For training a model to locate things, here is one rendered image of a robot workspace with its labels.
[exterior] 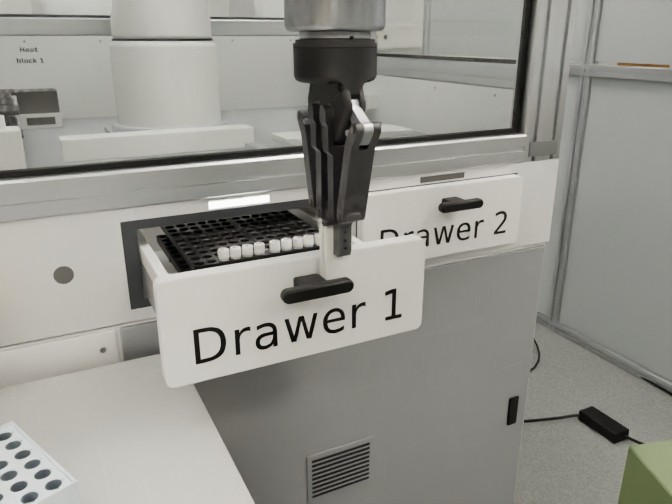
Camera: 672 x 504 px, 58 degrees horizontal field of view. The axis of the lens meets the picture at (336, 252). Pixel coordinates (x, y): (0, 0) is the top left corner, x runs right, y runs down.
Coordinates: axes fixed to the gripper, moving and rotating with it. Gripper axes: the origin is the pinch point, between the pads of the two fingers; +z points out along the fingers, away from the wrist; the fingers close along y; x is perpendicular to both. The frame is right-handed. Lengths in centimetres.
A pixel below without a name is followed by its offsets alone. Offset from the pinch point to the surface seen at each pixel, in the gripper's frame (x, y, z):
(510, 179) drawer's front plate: -40.1, 19.4, 0.6
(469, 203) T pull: -29.4, 15.8, 2.3
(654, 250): -155, 72, 47
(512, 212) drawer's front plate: -41.2, 19.4, 6.1
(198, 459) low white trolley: 16.0, -3.0, 17.2
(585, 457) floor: -102, 45, 93
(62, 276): 24.7, 21.2, 5.7
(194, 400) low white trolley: 13.9, 6.9, 17.1
